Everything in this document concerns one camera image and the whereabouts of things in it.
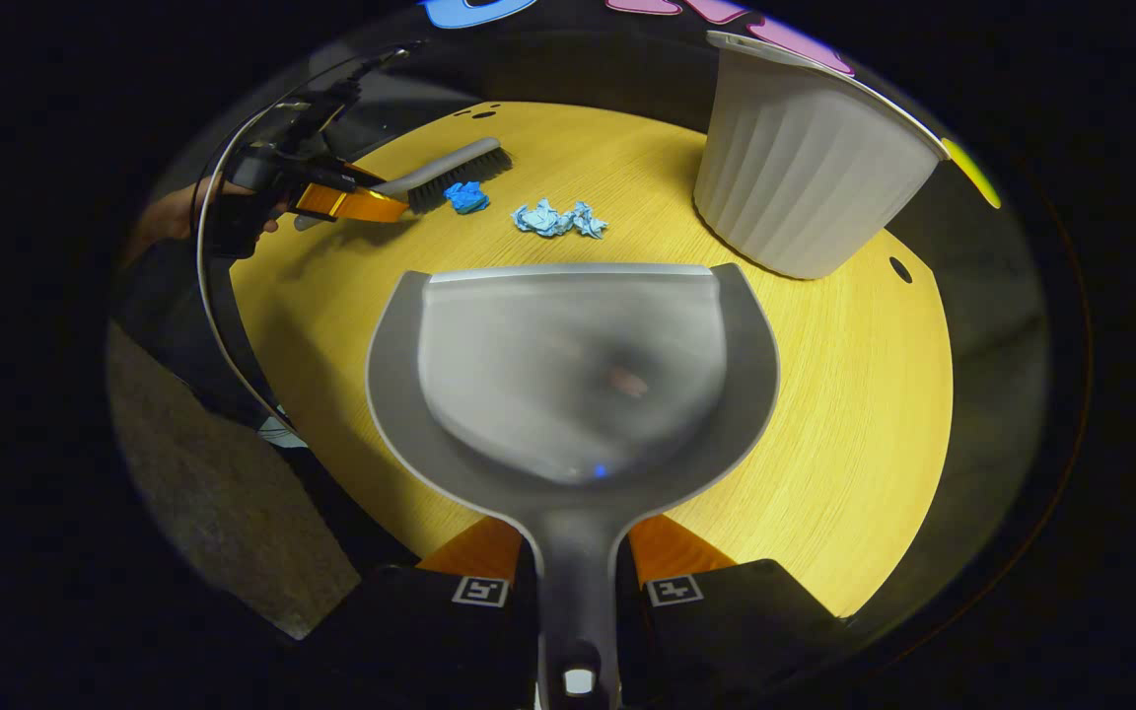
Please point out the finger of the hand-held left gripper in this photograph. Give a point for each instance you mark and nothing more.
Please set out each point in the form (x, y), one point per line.
(361, 205)
(346, 176)

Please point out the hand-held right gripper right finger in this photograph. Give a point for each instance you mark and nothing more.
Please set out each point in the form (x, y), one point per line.
(726, 641)

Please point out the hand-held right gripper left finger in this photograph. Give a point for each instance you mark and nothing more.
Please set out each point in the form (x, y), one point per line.
(430, 641)

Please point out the small grey broom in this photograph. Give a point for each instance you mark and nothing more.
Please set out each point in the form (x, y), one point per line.
(450, 170)

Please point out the bright blue paper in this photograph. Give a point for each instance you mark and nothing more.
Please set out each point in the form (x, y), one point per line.
(467, 197)

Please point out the light blue paper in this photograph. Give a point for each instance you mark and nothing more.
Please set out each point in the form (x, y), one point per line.
(540, 218)
(589, 221)

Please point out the grey dustpan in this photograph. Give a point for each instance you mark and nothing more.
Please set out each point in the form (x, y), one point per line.
(578, 375)

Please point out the white ribbed garbage bin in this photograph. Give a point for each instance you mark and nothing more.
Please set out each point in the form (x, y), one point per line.
(805, 168)

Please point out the wooden desktop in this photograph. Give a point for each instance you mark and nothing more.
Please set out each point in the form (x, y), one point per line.
(824, 394)

